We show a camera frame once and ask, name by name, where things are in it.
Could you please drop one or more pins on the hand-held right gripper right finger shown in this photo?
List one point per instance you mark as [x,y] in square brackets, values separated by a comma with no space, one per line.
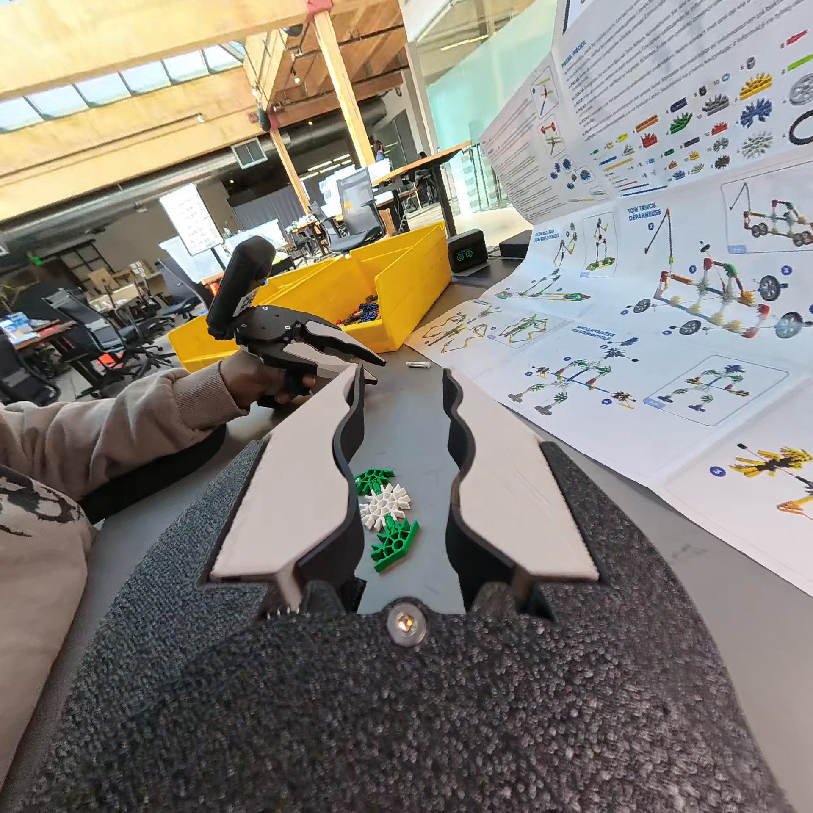
[521,508]

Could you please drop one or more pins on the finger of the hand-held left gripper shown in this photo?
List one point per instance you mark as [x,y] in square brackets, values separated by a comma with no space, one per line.
[333,365]
[337,337]

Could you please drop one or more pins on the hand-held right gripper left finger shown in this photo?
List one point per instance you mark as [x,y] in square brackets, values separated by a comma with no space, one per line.
[286,508]

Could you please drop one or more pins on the green toy connector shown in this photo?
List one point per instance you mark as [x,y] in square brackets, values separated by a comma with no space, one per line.
[395,544]
[372,480]

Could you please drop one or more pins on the yellow bin with toy pieces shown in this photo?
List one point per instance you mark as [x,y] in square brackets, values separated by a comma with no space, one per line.
[413,286]

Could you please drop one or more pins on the white snowflake toy connector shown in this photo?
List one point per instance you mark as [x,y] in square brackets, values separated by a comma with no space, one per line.
[385,506]

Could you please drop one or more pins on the person's left forearm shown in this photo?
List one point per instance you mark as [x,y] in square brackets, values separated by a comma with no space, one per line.
[102,426]

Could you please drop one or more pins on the grey desk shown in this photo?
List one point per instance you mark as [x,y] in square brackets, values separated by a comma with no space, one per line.
[750,635]

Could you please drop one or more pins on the person's left hand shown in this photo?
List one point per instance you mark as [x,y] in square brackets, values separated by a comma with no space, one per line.
[248,379]

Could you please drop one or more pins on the pile of colourful toy pieces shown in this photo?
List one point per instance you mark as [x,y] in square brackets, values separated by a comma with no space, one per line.
[362,309]

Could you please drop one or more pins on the yellow bin with toy wheels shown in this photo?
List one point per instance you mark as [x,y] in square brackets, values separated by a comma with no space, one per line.
[203,343]

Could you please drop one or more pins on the whiteboard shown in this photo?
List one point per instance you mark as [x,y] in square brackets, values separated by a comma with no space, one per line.
[191,219]

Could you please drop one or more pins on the black textured armrest pad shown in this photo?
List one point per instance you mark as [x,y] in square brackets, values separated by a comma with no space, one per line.
[153,477]

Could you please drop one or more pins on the black box device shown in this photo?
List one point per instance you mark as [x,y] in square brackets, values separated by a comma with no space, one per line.
[468,250]

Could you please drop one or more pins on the black office chair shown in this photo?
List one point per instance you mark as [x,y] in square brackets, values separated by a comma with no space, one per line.
[76,333]

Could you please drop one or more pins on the wooden office table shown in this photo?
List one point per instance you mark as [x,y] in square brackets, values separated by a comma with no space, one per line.
[426,159]

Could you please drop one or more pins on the black flat device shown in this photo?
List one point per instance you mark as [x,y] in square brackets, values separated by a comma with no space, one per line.
[515,241]

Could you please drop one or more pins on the wooden pillar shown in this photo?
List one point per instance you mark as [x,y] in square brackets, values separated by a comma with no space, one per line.
[343,89]

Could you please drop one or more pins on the toy instruction poster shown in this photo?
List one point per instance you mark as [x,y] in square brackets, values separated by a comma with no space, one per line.
[686,318]

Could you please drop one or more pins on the wall air vent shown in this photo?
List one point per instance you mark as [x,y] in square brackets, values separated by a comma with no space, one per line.
[249,153]

